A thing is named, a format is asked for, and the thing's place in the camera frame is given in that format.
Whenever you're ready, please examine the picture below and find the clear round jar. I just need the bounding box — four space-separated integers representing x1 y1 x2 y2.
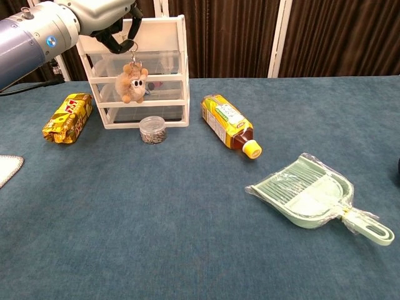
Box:
139 116 168 145

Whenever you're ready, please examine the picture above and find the green dustpan brush set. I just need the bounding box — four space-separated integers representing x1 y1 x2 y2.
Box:
245 152 396 247

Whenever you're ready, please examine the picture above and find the beige fluffy plush keychain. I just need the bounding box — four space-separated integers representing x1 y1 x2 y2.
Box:
114 39 149 104

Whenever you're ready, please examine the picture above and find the white plastic drawer organizer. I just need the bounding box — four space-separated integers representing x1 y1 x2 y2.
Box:
76 14 191 130

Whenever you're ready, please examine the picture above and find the tea bottle yellow cap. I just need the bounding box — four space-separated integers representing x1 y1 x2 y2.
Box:
201 94 263 160

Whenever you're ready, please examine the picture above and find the yellow snack bag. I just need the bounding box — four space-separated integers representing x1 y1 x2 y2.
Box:
42 92 94 144

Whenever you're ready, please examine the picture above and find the transparent drawer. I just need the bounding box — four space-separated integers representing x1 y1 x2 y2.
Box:
86 51 181 78
93 81 184 103
102 105 184 123

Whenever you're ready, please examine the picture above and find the blue felt table cover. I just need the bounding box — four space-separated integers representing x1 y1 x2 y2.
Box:
0 76 400 300

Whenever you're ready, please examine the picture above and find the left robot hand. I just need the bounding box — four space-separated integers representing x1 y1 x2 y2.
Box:
67 0 144 54

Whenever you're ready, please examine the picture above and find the dark brown pleated curtain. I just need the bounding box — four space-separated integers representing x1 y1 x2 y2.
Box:
46 0 400 83

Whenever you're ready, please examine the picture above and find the white metal frame post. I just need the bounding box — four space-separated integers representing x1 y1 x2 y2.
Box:
155 0 170 19
53 53 72 82
267 0 293 79

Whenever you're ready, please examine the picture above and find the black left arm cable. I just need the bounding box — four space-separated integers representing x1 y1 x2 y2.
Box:
0 78 62 95

